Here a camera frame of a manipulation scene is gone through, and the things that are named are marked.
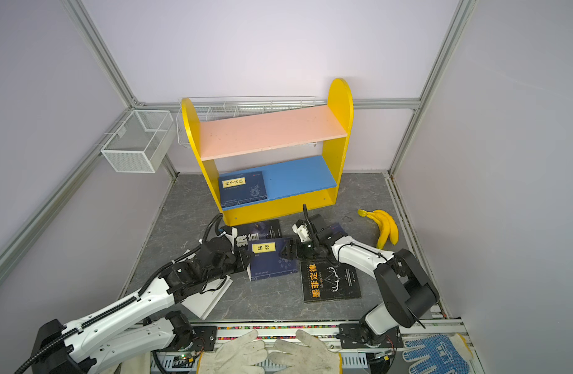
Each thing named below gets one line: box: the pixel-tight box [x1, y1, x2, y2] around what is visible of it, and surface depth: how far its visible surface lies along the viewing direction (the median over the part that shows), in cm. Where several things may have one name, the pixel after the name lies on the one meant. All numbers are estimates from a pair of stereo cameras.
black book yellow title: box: [300, 260, 363, 304], surface depth 86 cm
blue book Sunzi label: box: [219, 171, 268, 209], surface depth 95 cm
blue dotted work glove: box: [402, 332, 475, 374], surface depth 72 cm
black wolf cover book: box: [233, 218, 282, 240], surface depth 101 cm
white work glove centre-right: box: [268, 329, 341, 374], surface depth 72 cm
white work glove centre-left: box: [196, 329, 269, 374], surface depth 72 cm
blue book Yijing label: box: [246, 238, 299, 282], surface depth 82 cm
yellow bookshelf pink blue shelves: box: [181, 77, 354, 227], surface depth 93 cm
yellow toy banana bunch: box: [357, 208, 400, 250], surface depth 97 cm
